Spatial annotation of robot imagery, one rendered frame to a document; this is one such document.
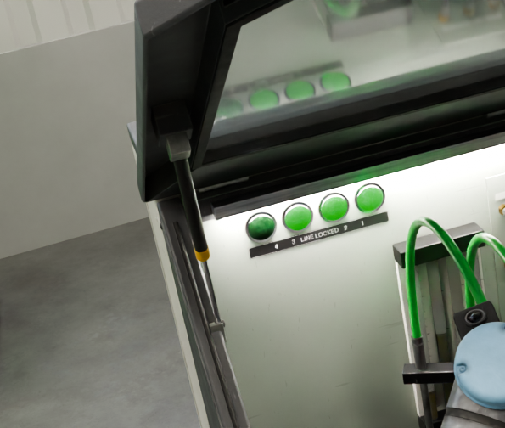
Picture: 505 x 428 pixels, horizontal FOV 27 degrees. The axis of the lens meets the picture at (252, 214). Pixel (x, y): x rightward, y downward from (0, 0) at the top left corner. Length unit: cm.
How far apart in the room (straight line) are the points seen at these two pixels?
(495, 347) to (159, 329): 351
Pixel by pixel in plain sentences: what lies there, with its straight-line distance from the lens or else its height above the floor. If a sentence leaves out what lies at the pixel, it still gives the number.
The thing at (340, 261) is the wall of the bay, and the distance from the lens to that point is 172.
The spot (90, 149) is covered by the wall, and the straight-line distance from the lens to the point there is 536.
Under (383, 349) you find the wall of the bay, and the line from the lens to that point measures 182.
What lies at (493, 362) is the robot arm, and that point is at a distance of 94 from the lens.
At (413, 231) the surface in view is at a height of 138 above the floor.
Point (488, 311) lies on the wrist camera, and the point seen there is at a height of 146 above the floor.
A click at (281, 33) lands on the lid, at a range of 101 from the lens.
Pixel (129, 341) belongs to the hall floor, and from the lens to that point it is 437.
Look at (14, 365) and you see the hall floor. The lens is 445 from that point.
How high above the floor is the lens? 204
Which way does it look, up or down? 23 degrees down
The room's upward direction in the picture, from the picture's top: 11 degrees counter-clockwise
